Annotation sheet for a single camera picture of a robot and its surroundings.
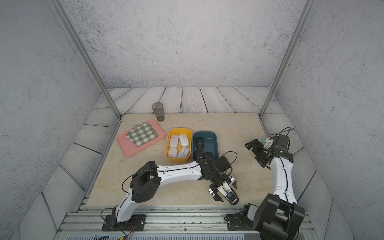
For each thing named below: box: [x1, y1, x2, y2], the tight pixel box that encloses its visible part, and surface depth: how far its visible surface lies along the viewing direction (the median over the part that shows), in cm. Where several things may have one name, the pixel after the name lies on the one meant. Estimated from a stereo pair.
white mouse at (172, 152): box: [168, 147, 177, 158], surface depth 98 cm
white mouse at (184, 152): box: [177, 146, 190, 159], surface depth 98 cm
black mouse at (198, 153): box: [193, 149, 204, 161], surface depth 98 cm
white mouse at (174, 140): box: [169, 134, 179, 148], surface depth 106 cm
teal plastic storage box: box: [192, 131, 219, 160], surface depth 104 cm
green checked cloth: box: [126, 122, 159, 147], surface depth 110 cm
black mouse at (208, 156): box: [204, 151, 215, 161], surface depth 98 cm
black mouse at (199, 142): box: [195, 137, 205, 149], surface depth 104 cm
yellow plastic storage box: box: [165, 128, 192, 162], surface depth 104 cm
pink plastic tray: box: [117, 119, 166, 157], surface depth 107 cm
